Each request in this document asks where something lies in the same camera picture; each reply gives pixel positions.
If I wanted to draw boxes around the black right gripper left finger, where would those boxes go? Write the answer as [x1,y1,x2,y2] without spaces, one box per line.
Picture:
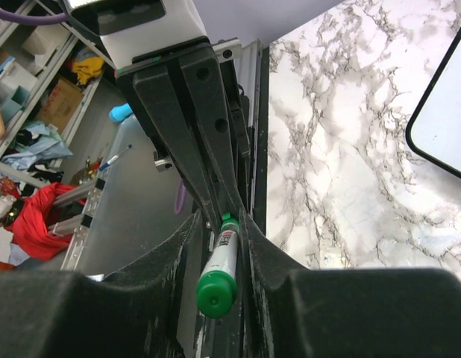
[0,213,201,357]

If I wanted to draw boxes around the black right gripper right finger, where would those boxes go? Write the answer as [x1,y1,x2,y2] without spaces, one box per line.
[239,213,461,357]

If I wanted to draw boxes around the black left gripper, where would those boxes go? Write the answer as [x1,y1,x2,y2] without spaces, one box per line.
[116,43,250,232]

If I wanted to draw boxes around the green white marker pen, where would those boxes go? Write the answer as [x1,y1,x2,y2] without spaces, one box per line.
[196,213,240,318]

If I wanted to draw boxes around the cyan plastic object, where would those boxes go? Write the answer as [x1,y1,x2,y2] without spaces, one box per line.
[108,103,133,123]

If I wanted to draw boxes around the blue white pen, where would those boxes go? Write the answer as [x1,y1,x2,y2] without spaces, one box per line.
[98,144,133,172]

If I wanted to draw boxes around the yellow cloth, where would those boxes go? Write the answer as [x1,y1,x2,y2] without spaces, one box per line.
[72,57,105,86]

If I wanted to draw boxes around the cardboard box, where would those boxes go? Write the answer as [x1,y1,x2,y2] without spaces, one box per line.
[36,77,84,134]

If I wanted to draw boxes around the red cloth bag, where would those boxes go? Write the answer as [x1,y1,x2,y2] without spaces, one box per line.
[4,183,74,260]

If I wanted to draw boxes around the metal storage shelf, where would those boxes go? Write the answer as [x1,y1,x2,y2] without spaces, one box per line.
[0,24,113,187]

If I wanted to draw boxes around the light blue cloth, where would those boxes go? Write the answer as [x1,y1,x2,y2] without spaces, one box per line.
[0,122,72,172]

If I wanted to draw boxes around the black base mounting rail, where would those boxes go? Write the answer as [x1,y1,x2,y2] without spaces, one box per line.
[176,42,268,357]

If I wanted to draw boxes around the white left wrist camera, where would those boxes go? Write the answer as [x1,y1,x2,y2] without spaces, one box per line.
[60,0,207,69]

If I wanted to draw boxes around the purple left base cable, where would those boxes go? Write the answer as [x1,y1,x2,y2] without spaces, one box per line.
[173,180,187,216]

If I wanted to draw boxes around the white whiteboard black frame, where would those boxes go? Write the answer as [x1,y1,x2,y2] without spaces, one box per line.
[405,28,461,179]

